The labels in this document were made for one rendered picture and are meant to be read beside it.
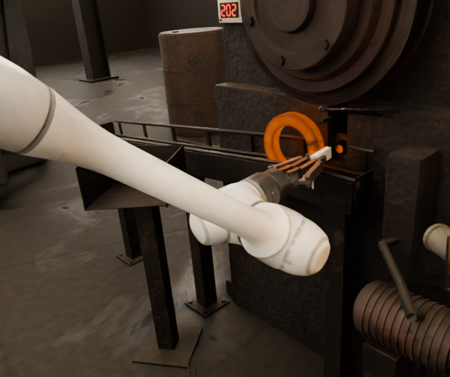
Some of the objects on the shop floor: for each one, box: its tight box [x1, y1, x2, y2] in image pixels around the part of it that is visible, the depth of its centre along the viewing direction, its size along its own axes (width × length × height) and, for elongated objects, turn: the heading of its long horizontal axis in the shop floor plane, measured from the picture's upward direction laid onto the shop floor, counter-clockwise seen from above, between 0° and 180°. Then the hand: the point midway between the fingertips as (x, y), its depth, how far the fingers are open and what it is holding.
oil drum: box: [158, 27, 227, 138], centre depth 409 cm, size 59×59×89 cm
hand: (321, 156), depth 114 cm, fingers closed
